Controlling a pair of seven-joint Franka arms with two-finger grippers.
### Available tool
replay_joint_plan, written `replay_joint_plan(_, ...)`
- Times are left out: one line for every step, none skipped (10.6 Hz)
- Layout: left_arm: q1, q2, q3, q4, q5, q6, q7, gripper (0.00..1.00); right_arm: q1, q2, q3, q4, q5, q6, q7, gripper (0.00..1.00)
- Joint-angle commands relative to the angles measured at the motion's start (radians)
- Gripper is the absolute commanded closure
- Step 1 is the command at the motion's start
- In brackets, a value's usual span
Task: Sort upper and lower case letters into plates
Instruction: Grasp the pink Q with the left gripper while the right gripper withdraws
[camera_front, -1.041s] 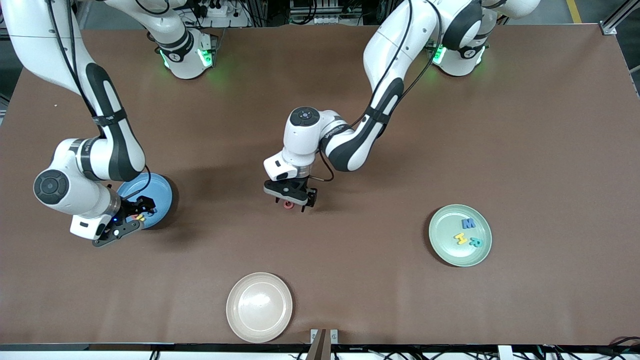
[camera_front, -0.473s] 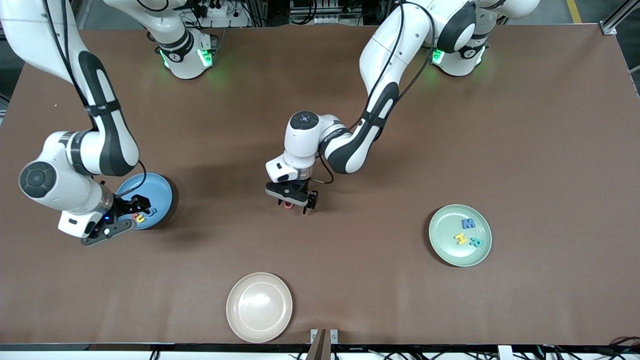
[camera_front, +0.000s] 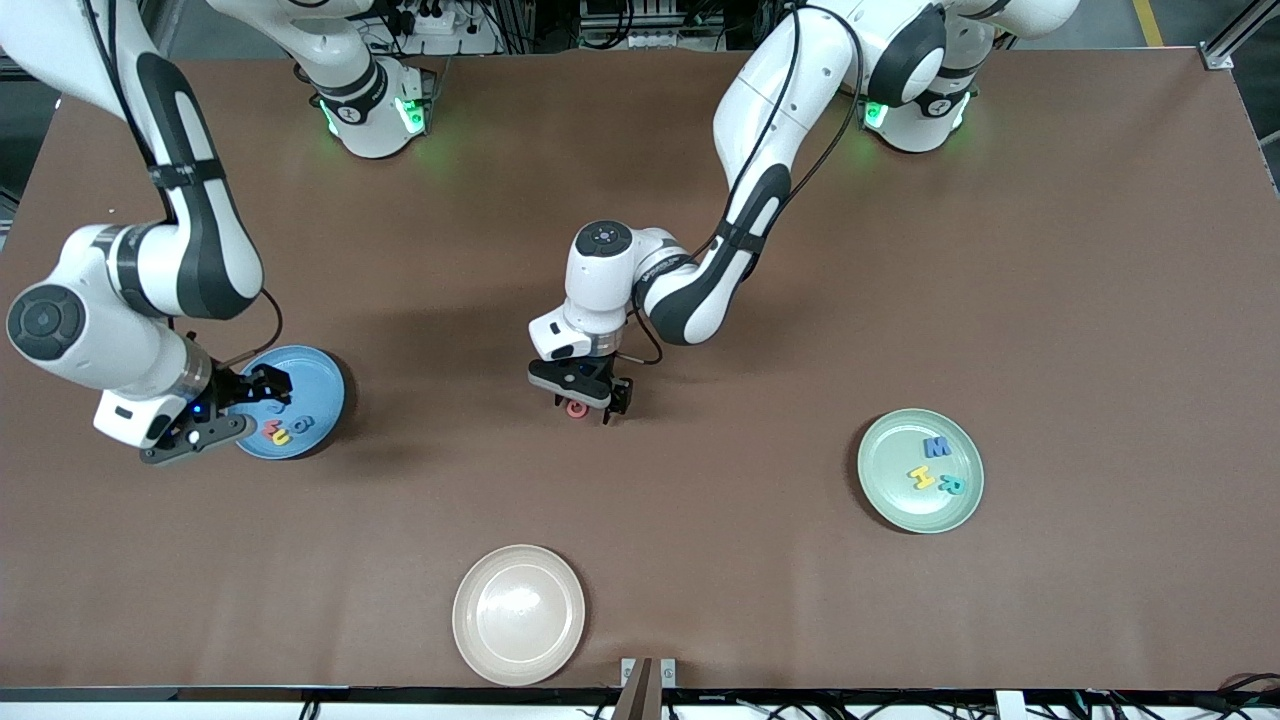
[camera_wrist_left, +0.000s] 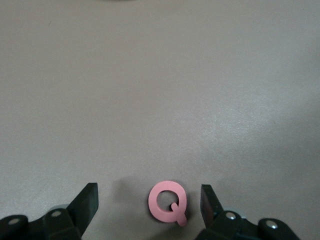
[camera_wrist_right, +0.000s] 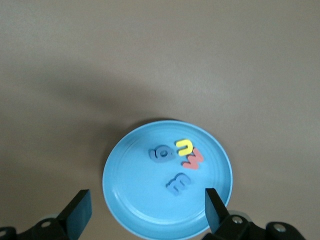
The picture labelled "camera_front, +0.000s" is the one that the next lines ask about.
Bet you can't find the blue plate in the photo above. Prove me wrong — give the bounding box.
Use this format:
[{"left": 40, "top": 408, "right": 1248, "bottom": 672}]
[{"left": 232, "top": 345, "right": 347, "bottom": 461}]

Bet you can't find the pale beige plate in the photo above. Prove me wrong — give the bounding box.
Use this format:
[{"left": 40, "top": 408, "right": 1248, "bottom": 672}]
[{"left": 452, "top": 544, "right": 587, "bottom": 687}]

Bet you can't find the pale green plate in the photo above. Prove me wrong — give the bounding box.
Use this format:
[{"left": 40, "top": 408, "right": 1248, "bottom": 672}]
[{"left": 857, "top": 408, "right": 986, "bottom": 535}]

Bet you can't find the white power strip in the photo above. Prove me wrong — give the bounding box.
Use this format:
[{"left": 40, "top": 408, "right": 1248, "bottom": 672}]
[{"left": 385, "top": 0, "right": 501, "bottom": 57}]

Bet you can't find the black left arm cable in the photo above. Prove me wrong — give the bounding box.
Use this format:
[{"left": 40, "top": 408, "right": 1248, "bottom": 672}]
[{"left": 615, "top": 300, "right": 664, "bottom": 367}]

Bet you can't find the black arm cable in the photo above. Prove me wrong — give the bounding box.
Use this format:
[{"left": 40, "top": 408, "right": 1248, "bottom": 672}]
[
  {"left": 222, "top": 289, "right": 285, "bottom": 367},
  {"left": 615, "top": 300, "right": 664, "bottom": 367}
]

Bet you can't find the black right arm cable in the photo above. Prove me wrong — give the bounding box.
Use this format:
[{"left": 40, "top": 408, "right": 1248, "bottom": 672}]
[{"left": 222, "top": 289, "right": 285, "bottom": 367}]

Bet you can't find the metal table edge bracket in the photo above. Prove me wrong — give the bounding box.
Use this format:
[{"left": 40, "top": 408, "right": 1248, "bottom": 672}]
[{"left": 612, "top": 657, "right": 678, "bottom": 720}]

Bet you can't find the aluminium frame profile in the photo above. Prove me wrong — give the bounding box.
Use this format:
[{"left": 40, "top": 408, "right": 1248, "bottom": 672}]
[{"left": 1200, "top": 0, "right": 1280, "bottom": 73}]

